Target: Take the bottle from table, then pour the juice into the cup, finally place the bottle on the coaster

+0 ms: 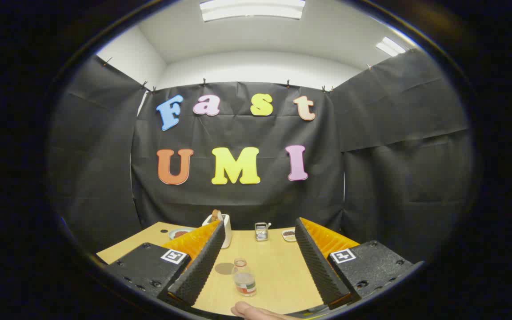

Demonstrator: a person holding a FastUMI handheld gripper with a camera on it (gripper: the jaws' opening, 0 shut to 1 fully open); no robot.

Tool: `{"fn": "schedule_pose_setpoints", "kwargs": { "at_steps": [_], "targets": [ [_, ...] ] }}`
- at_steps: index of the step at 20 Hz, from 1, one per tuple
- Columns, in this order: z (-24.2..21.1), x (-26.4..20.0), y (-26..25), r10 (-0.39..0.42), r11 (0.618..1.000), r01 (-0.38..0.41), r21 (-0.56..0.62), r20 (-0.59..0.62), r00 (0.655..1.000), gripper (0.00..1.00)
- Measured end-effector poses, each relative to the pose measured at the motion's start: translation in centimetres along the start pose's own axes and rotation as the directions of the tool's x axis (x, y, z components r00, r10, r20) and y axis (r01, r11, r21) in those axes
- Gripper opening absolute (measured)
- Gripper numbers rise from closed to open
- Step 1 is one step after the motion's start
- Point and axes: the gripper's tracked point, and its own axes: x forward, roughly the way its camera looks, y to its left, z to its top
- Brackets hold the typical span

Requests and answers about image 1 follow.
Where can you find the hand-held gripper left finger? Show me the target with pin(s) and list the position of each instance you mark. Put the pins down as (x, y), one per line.
(198, 266)

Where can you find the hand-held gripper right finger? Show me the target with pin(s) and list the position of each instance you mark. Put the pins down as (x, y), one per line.
(318, 266)

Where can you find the round brown coaster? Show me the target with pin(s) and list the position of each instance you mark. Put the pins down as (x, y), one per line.
(222, 268)

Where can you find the clear plastic juice bottle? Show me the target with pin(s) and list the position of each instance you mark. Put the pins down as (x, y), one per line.
(244, 281)

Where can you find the pale green plate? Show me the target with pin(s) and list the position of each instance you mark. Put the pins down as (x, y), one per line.
(172, 235)

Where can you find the wooden table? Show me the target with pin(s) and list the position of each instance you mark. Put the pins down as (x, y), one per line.
(278, 275)

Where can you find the white toaster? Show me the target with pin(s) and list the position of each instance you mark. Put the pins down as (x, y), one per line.
(227, 235)

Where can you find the white divided condiment dish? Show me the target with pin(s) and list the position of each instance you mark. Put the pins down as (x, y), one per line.
(288, 234)

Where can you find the brown bread slice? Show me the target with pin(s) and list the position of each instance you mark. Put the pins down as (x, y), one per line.
(215, 216)

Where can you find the black backdrop cloth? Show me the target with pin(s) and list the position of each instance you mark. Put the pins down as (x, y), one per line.
(238, 133)

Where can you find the small ceiling light panel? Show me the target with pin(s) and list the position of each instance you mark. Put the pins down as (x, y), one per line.
(390, 46)

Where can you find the large ceiling light panel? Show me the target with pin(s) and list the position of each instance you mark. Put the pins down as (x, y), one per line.
(251, 9)

